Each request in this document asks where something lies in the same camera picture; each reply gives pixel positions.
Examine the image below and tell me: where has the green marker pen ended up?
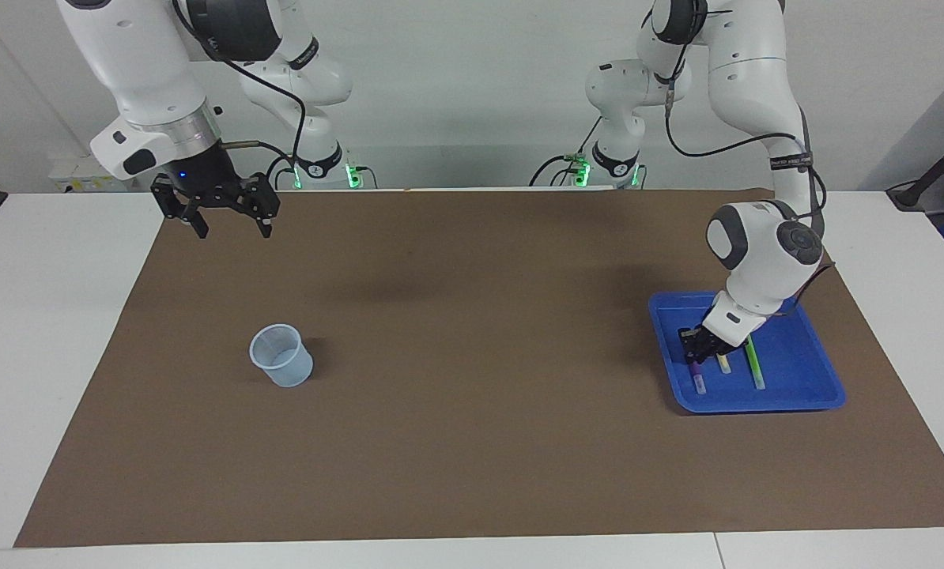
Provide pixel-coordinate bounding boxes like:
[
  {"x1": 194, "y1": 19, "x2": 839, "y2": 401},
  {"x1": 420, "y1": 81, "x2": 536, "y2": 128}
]
[{"x1": 745, "y1": 336, "x2": 766, "y2": 390}]

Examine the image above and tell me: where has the blue plastic tray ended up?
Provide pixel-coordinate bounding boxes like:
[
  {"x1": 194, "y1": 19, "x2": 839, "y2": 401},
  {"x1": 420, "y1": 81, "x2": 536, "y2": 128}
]
[{"x1": 648, "y1": 290, "x2": 847, "y2": 415}]

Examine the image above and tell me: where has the translucent plastic cup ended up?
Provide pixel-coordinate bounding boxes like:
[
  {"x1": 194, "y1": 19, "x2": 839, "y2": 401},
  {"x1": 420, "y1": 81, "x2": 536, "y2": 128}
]
[{"x1": 249, "y1": 323, "x2": 315, "y2": 388}]

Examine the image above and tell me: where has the brown table mat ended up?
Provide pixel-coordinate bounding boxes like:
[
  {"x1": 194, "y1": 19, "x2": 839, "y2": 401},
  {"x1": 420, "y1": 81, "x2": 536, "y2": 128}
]
[{"x1": 13, "y1": 187, "x2": 944, "y2": 548}]

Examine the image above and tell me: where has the black arm base cable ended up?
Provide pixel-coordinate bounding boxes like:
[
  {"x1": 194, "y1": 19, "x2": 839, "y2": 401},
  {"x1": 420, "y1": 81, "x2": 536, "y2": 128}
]
[
  {"x1": 263, "y1": 153, "x2": 299, "y2": 190},
  {"x1": 529, "y1": 119, "x2": 603, "y2": 187}
]

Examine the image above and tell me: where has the white wall power box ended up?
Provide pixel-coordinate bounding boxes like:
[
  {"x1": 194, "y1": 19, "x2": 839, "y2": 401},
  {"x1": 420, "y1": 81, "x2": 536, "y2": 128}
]
[{"x1": 49, "y1": 154, "x2": 133, "y2": 193}]

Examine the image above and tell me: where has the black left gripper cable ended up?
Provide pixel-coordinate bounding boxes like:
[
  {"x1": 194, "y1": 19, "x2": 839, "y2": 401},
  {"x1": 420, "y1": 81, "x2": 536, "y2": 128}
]
[{"x1": 664, "y1": 32, "x2": 836, "y2": 317}]

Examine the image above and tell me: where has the black camera stand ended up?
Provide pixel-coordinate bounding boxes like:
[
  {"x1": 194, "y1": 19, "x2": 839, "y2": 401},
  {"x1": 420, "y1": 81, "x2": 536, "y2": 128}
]
[{"x1": 887, "y1": 126, "x2": 944, "y2": 211}]

